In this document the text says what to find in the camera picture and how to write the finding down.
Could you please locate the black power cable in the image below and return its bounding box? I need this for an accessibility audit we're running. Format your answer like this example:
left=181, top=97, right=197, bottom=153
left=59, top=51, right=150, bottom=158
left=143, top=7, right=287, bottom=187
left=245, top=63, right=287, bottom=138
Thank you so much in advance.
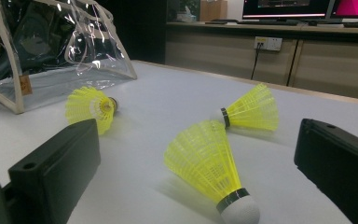
left=250, top=43, right=263, bottom=80

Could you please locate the beige wooden cabinet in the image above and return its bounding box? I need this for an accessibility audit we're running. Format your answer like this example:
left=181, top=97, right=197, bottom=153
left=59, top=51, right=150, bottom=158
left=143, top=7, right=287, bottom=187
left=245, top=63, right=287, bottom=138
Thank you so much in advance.
left=164, top=21, right=358, bottom=103

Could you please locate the yellow shuttlecock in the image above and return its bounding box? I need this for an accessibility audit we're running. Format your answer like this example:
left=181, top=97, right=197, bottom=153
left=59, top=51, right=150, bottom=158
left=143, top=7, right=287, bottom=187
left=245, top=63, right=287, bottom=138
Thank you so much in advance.
left=211, top=82, right=280, bottom=133
left=64, top=86, right=119, bottom=136
left=162, top=119, right=261, bottom=224

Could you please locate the transparent plastic bag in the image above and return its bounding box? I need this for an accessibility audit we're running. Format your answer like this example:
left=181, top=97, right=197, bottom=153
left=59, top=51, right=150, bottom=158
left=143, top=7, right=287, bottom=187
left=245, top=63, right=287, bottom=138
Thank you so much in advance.
left=0, top=0, right=138, bottom=115

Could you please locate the white power outlet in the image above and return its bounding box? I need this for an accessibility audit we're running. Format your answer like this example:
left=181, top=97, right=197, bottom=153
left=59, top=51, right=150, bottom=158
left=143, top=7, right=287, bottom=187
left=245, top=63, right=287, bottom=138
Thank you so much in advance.
left=254, top=35, right=283, bottom=52

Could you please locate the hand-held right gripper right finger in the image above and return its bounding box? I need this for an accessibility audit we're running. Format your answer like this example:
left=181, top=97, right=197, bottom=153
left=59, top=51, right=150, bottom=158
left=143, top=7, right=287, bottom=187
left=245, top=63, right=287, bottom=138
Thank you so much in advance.
left=294, top=118, right=358, bottom=224

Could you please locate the brown cardboard box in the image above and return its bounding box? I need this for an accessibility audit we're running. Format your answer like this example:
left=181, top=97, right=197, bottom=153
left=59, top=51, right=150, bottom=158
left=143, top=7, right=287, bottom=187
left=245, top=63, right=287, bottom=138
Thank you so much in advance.
left=200, top=0, right=228, bottom=22

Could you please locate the pale green object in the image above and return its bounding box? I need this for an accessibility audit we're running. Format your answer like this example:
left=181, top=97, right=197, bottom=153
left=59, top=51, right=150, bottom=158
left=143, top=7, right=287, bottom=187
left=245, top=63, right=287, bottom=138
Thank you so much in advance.
left=175, top=0, right=200, bottom=23

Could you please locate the black computer monitor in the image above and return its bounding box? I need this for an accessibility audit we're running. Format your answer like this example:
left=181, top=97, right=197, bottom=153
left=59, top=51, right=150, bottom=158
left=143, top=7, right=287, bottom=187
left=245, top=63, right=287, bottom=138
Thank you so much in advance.
left=330, top=0, right=358, bottom=21
left=241, top=0, right=336, bottom=21

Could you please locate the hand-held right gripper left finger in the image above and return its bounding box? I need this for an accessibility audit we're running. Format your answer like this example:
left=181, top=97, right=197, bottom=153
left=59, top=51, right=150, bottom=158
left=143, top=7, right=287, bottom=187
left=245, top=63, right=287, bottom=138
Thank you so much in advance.
left=8, top=119, right=102, bottom=224

